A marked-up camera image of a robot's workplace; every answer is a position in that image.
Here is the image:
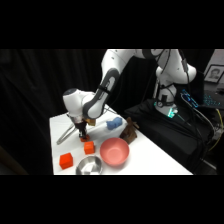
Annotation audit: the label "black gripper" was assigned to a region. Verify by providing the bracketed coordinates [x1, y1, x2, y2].
[73, 115, 90, 139]

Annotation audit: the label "silver metal bowl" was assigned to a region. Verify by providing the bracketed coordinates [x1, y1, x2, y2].
[75, 155, 104, 176]

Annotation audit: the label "pink bowl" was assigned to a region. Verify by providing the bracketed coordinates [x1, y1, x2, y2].
[99, 137, 131, 167]

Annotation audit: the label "small orange cube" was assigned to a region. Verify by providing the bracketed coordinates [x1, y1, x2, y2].
[83, 140, 96, 155]

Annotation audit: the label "silver metal tongs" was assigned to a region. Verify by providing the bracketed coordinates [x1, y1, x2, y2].
[55, 123, 78, 146]

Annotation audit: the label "blue plush toy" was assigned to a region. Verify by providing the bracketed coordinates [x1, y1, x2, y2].
[105, 116, 124, 131]

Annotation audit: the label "large red-orange cube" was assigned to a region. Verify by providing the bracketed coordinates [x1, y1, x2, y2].
[59, 152, 74, 170]

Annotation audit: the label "brown plush toy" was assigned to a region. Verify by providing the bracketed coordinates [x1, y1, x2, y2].
[119, 116, 140, 145]

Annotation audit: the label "black curtain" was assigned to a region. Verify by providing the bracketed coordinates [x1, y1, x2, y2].
[0, 49, 158, 176]

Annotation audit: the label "black robot stand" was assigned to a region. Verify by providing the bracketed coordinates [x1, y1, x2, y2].
[123, 98, 215, 174]

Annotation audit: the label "blue-lit electronic device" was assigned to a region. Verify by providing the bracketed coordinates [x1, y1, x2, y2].
[180, 88, 200, 110]

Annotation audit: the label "teal-lit keyboard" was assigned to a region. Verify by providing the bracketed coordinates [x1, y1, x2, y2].
[202, 93, 224, 110]

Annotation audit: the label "framed portrait picture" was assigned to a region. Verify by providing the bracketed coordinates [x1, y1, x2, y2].
[203, 64, 224, 84]

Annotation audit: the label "tan cable connector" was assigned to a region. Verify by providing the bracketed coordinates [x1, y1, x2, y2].
[86, 117, 97, 127]

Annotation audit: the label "yellow cable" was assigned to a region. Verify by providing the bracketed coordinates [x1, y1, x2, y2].
[209, 107, 224, 152]

